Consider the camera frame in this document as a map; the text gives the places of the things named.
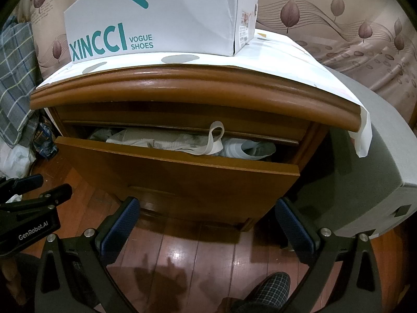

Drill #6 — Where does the white patterned garment with strap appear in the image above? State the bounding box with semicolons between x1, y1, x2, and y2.
107;121;226;156

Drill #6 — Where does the white cardboard shoebox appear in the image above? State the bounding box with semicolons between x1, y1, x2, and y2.
63;0;259;64

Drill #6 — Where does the grey knit garment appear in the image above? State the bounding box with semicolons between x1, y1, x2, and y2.
89;127;115;141

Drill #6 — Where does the dark crumpled fabric piece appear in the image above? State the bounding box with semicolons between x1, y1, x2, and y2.
34;121;59;160

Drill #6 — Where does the pale blue garment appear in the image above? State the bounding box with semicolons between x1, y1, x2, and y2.
222;137;277;160

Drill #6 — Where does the plaid slipper foot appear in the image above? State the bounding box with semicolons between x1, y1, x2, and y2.
225;271;291;313

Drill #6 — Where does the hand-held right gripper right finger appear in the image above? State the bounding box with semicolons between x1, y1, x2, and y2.
274;197;388;313

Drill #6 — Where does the brown wooden nightstand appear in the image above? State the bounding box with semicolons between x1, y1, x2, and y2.
30;57;364;232

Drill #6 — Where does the white dotted table cover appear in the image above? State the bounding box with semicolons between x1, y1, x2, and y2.
36;28;372;159

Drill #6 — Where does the wooden drawer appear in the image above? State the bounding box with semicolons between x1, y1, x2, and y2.
54;121;301;227

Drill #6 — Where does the grey plaid cloth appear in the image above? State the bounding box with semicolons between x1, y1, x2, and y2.
0;15;41;146

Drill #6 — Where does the leaf print bed sheet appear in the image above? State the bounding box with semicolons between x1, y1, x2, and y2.
20;0;417;118

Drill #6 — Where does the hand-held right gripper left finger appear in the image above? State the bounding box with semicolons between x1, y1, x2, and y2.
31;196;141;313

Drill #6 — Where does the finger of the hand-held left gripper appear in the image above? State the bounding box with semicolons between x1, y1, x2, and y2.
0;183;73;214
0;174;44;198

